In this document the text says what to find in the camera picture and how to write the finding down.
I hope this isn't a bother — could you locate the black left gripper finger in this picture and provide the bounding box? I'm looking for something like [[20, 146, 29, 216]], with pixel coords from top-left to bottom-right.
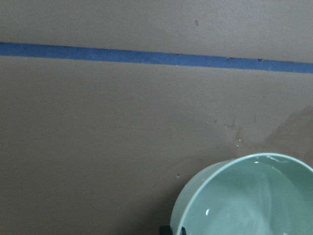
[[159, 226, 171, 235]]

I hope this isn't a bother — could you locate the mint green bowl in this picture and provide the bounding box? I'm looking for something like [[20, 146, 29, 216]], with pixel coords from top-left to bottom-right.
[[170, 153, 313, 235]]

